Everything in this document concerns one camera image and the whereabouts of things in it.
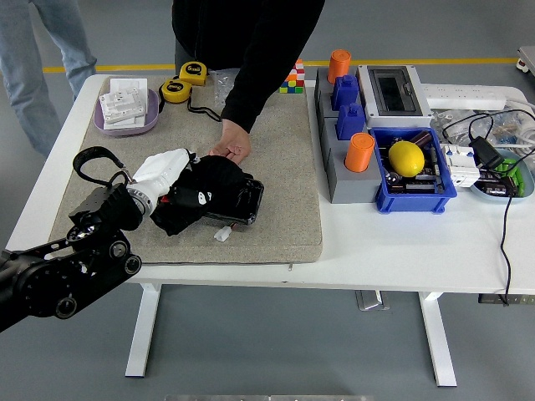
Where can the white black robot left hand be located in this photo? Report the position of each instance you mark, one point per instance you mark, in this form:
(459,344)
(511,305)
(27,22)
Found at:
(161,167)

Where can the person's left hand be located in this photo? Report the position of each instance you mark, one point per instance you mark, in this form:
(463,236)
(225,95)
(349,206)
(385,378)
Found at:
(234,140)

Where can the black rag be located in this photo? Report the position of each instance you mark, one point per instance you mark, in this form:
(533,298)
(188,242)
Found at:
(221,175)

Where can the black glossy panel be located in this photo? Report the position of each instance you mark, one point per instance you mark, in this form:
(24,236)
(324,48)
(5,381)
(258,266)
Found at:
(251,204)

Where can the person's left forearm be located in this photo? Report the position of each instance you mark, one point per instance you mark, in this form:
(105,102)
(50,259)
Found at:
(259,83)

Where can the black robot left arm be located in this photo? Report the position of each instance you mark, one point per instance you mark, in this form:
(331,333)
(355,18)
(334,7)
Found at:
(62,275)

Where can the purple tray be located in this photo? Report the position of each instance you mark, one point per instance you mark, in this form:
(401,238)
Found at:
(125,131)

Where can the clear plastic bag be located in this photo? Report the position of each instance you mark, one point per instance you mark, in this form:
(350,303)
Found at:
(221,87)

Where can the flat white socket plate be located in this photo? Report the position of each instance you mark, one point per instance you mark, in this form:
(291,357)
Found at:
(125,123)
(127,84)

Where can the white socket with raised back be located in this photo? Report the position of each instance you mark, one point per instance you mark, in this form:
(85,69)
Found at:
(122,105)

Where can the yellow tape measure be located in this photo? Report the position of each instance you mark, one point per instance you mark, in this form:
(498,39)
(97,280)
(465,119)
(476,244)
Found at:
(193,72)
(174,91)

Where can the colourful puzzle cube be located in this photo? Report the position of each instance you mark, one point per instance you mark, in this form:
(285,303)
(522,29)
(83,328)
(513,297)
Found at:
(294,82)

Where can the grey-brown mat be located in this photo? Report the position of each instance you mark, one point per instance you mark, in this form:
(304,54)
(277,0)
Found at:
(209,248)

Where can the grey base block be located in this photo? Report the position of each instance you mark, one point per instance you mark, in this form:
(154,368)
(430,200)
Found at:
(352,188)
(322,96)

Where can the blue block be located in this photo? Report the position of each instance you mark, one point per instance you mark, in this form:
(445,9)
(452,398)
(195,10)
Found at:
(345,92)
(351,122)

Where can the orange cylinder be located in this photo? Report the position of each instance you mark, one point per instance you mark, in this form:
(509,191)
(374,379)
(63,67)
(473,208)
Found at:
(358,152)
(339,64)

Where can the white table leg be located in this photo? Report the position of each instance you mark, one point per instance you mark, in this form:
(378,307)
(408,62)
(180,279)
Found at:
(142,330)
(437,338)

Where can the white electrical distribution box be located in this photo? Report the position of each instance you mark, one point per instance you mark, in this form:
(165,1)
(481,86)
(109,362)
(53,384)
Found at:
(395,90)

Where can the yellow lemon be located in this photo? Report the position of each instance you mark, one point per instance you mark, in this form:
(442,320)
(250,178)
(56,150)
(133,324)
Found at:
(406,158)

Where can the brown capacitor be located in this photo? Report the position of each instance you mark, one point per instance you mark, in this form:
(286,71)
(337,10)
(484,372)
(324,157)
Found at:
(421,138)
(494,186)

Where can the blue plastic bin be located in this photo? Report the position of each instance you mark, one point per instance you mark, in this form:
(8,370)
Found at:
(411,203)

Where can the clear bags of small parts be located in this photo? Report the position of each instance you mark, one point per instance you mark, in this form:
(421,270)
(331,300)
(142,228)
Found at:
(455,125)

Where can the white circuit breaker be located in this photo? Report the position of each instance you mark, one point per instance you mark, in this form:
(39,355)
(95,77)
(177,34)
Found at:
(458,165)

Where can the white power strip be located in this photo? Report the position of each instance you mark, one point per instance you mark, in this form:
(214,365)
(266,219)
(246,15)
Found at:
(460,96)

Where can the green plastic pieces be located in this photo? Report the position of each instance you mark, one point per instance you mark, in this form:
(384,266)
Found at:
(508,169)

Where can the light blue bowl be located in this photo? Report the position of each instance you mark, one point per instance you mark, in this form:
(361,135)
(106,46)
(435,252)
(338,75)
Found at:
(528,179)

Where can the black table control box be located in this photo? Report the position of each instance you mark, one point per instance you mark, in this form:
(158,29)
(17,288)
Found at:
(490,299)

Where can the grey cart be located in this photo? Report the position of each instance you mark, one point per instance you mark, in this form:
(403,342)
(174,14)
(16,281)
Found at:
(527,58)

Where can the grey metal bracket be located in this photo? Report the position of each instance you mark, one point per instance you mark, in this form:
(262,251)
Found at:
(370,301)

